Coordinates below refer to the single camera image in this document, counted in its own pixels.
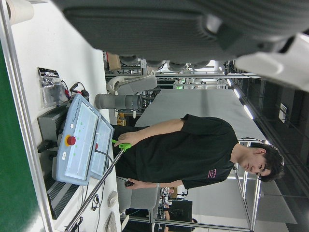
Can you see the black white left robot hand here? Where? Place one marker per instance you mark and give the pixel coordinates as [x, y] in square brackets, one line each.
[149, 26]

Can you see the brown cardboard box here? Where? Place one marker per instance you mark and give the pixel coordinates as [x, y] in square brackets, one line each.
[113, 61]

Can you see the grey office chair with headrest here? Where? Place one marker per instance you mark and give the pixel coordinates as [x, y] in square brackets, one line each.
[137, 84]

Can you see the grey cylindrical device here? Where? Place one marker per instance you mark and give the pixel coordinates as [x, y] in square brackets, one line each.
[118, 101]

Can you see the grey partition board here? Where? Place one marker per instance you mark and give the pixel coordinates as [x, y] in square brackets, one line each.
[193, 104]

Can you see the clear bag with black parts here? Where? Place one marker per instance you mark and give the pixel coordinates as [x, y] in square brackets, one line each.
[49, 82]

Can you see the small grey teach pendant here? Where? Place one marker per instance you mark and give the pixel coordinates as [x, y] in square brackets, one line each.
[102, 142]

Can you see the large grey teach pendant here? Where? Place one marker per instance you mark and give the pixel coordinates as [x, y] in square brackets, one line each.
[79, 135]

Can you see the white paper roll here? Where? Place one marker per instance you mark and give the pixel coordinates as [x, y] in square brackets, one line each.
[19, 10]

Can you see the person in black t-shirt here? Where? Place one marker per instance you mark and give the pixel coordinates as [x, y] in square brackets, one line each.
[181, 154]

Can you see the white computer mouse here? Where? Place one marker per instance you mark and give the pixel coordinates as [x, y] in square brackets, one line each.
[112, 198]

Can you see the green conveyor belt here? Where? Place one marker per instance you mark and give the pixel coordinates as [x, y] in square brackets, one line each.
[14, 157]

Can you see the black vented control unit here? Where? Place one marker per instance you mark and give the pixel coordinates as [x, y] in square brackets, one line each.
[60, 200]

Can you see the white keyboard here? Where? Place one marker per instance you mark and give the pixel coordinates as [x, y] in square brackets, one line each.
[111, 222]

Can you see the aluminium conveyor rail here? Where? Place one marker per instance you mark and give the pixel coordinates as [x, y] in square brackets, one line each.
[27, 120]

